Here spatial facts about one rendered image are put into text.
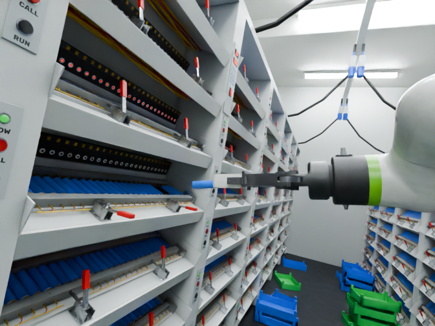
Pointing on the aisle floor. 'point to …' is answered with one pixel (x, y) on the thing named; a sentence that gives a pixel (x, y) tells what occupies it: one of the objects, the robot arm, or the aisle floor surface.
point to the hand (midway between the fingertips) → (230, 181)
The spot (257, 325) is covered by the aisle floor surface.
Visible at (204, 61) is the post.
